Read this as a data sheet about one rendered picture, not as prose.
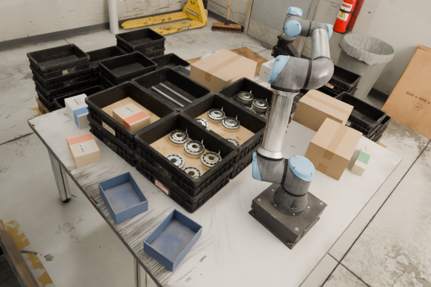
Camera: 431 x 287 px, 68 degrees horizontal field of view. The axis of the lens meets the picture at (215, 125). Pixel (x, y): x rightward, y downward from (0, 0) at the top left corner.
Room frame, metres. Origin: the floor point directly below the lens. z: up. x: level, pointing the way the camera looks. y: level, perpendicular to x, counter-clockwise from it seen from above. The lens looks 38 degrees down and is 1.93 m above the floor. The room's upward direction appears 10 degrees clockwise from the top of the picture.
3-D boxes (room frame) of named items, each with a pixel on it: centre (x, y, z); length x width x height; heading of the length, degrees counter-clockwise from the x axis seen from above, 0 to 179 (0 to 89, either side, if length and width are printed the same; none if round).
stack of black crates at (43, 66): (2.32, 1.38, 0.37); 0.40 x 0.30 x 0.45; 141
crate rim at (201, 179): (1.12, 0.12, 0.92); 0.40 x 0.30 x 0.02; 56
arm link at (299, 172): (1.00, -0.38, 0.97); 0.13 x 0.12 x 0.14; 85
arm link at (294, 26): (1.55, -0.30, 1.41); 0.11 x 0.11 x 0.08; 85
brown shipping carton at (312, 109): (1.81, -0.69, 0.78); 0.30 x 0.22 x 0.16; 60
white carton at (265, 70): (1.64, -0.31, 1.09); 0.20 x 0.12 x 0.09; 51
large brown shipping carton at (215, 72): (2.06, 0.01, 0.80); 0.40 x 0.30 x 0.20; 150
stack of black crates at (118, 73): (2.37, 0.81, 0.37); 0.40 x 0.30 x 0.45; 141
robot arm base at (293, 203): (1.00, -0.39, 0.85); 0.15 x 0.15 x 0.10
